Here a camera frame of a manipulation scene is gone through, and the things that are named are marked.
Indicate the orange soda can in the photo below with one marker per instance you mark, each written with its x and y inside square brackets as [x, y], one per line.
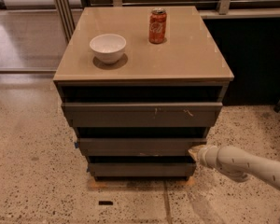
[157, 25]

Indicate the grey bottom drawer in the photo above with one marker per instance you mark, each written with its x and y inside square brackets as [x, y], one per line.
[141, 169]

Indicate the dark floor slot plate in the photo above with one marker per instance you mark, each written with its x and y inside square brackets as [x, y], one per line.
[105, 203]

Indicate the grey top drawer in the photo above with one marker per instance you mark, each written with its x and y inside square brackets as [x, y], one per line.
[141, 115]

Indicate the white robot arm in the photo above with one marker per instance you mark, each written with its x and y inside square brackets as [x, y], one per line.
[237, 164]

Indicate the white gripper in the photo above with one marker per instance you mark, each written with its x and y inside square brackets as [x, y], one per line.
[203, 156]

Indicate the grey drawer cabinet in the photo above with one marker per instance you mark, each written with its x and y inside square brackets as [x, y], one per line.
[186, 68]

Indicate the white ceramic bowl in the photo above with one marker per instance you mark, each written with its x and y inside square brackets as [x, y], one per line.
[108, 48]

